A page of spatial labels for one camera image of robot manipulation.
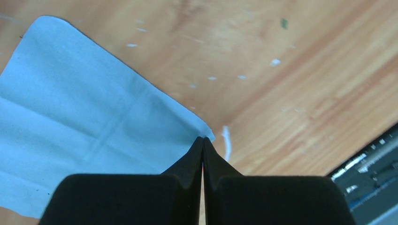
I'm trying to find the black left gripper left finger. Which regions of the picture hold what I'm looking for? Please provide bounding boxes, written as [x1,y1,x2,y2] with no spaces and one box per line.
[39,137,203,225]

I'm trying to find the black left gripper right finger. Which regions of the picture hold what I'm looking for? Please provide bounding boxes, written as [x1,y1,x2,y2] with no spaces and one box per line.
[203,138,355,225]

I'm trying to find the light blue cleaning cloth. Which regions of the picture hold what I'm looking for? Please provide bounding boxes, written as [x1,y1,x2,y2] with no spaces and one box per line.
[0,15,215,218]

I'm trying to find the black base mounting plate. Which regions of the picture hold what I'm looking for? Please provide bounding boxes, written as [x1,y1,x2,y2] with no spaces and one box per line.
[327,125,398,225]

